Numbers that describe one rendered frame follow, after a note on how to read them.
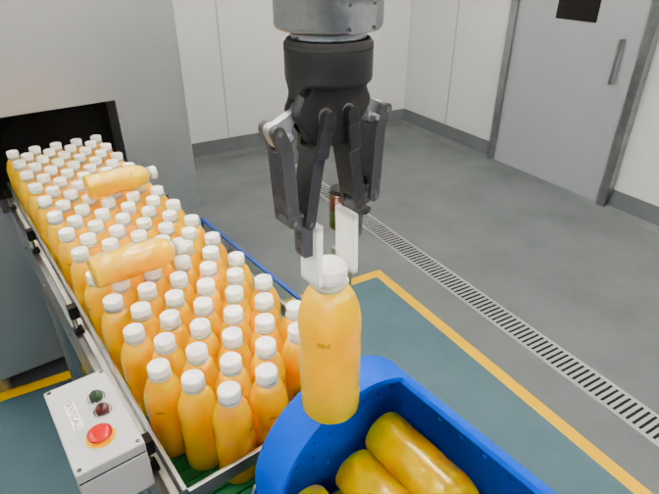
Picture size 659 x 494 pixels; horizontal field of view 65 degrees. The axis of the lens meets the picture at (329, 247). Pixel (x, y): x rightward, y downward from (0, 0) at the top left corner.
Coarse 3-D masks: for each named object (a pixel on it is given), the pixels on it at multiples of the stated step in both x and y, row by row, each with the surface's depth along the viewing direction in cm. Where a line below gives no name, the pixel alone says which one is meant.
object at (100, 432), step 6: (96, 426) 79; (102, 426) 79; (108, 426) 79; (90, 432) 78; (96, 432) 78; (102, 432) 78; (108, 432) 78; (90, 438) 77; (96, 438) 77; (102, 438) 77
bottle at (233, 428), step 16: (240, 400) 87; (224, 416) 86; (240, 416) 87; (224, 432) 87; (240, 432) 88; (224, 448) 89; (240, 448) 89; (224, 464) 92; (256, 464) 95; (240, 480) 93
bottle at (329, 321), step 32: (320, 288) 54; (352, 288) 57; (320, 320) 54; (352, 320) 55; (320, 352) 56; (352, 352) 57; (320, 384) 58; (352, 384) 59; (320, 416) 61; (352, 416) 62
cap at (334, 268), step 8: (328, 256) 55; (336, 256) 55; (328, 264) 54; (336, 264) 54; (344, 264) 54; (328, 272) 52; (336, 272) 53; (344, 272) 53; (328, 280) 53; (336, 280) 53; (344, 280) 54
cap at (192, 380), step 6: (186, 372) 90; (192, 372) 90; (198, 372) 90; (180, 378) 89; (186, 378) 89; (192, 378) 89; (198, 378) 89; (204, 378) 90; (186, 384) 88; (192, 384) 88; (198, 384) 88; (186, 390) 89; (192, 390) 88
